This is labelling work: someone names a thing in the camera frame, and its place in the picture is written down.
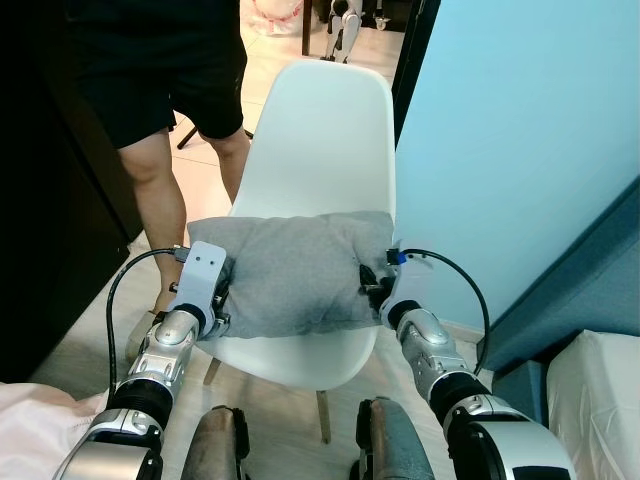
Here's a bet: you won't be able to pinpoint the robot right leg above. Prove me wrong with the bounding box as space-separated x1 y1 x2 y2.
353 398 438 480

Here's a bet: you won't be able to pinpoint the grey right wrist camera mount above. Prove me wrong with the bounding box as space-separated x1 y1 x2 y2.
385 245 432 323

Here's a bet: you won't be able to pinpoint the pale pink cloth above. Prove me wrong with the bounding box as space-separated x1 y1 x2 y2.
0 380 112 480

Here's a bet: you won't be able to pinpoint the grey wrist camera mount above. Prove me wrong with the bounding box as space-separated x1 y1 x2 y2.
385 245 432 323
172 240 234 323

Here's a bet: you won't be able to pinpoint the white humanoid robot legs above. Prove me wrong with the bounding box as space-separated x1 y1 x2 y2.
324 0 367 64

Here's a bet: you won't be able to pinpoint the robot left leg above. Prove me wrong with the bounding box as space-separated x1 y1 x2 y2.
183 405 252 480

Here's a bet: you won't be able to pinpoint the black stand leg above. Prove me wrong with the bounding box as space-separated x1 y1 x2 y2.
176 118 202 152

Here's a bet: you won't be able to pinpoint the black door frame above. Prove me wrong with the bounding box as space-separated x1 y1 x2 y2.
391 0 442 143

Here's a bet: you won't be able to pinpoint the brown wooden furniture leg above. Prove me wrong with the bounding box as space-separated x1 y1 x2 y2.
299 0 314 57

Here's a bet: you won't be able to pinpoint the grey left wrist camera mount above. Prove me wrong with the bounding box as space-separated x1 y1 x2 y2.
172 240 234 323

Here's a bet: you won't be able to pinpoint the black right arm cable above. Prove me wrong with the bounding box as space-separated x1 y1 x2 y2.
398 248 492 377

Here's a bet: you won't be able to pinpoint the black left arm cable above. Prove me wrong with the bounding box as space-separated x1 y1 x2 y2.
105 245 191 393

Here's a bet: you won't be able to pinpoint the person in black shorts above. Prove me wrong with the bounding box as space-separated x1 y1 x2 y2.
62 0 252 363

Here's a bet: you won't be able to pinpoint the dark wardrobe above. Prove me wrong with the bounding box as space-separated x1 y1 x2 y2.
0 0 147 384

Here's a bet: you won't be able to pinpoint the pink white soft item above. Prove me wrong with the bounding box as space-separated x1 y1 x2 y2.
249 0 307 32

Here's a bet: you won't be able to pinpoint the white plastic shell chair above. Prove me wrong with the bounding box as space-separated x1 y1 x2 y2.
185 58 403 445

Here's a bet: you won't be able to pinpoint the robot leg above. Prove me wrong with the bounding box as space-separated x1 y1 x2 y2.
183 405 252 480
353 398 438 480

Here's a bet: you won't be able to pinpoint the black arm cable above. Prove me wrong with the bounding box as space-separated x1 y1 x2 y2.
105 245 191 393
398 248 492 377

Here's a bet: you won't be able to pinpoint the grey fabric pillow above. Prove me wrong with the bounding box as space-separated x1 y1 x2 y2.
185 210 397 341

